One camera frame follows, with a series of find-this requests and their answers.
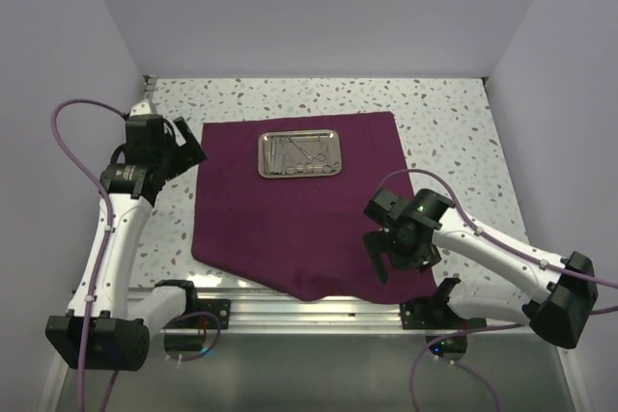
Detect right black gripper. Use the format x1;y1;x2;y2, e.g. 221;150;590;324
364;224;441;284

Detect purple cloth wrap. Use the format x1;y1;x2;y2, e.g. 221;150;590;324
191;112;436;304

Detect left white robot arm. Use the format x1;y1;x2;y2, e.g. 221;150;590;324
45;114;207;371

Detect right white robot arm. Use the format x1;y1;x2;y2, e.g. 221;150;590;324
363;188;598;349

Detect steel tweezers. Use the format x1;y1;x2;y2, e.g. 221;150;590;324
267;136;279;175

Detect steel instrument tray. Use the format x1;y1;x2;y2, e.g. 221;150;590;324
257;129;343;179

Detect steel scissors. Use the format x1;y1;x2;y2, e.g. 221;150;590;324
280;138;296;176

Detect steel forceps with rings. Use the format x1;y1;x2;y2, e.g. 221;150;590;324
283;134;341;175

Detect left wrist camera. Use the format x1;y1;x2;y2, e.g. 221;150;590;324
128;98;157;117

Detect aluminium left side rail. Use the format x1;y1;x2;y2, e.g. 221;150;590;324
89;74;156;290

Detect aluminium rail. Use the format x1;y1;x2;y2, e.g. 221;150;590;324
62;288;574;336
89;74;156;290

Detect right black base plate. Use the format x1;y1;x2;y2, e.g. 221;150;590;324
399;297;487;330

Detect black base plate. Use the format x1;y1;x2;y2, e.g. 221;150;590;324
166;298;232;331
399;297;487;330

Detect aluminium front rail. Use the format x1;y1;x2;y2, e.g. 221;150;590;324
62;288;574;336

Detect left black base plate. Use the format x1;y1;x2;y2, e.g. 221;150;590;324
166;298;232;331

